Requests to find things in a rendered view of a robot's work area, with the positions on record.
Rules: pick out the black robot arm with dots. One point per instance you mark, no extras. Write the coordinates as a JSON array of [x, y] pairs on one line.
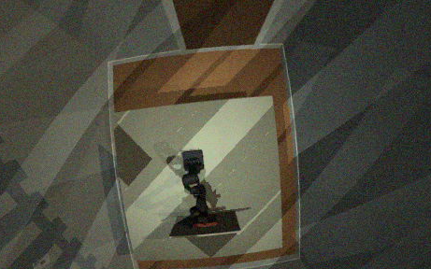
[[194, 167]]

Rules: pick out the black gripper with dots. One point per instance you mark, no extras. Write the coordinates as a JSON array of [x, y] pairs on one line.
[[203, 214]]

